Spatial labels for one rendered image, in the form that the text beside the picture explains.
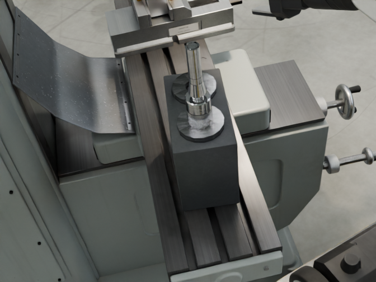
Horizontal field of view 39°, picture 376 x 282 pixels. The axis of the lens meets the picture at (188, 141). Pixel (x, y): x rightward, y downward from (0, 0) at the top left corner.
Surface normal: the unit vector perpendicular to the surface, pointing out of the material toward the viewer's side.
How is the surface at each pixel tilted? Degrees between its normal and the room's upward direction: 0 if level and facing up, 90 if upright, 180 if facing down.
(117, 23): 0
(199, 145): 0
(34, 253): 88
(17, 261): 88
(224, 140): 0
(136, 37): 90
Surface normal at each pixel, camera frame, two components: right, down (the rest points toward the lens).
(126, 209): 0.20, 0.72
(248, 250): -0.10, -0.67
